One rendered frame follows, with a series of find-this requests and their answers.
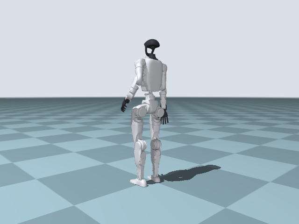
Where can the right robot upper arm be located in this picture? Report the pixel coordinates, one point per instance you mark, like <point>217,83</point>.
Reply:
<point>163,85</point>

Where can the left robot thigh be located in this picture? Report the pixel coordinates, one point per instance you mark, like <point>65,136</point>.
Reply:
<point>137,124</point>

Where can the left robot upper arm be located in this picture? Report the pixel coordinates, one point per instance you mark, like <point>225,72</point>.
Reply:
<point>139,64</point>

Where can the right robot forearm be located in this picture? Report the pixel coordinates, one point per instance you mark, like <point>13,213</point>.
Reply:
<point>163,97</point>

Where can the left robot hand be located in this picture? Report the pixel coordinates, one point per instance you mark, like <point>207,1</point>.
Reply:
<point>123,104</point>

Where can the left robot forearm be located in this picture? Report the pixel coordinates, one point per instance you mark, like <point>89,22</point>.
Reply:
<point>132,90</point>

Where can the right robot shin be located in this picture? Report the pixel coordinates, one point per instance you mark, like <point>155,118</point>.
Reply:
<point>155,159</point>

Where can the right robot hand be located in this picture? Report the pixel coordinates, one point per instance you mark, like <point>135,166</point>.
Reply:
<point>164,116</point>

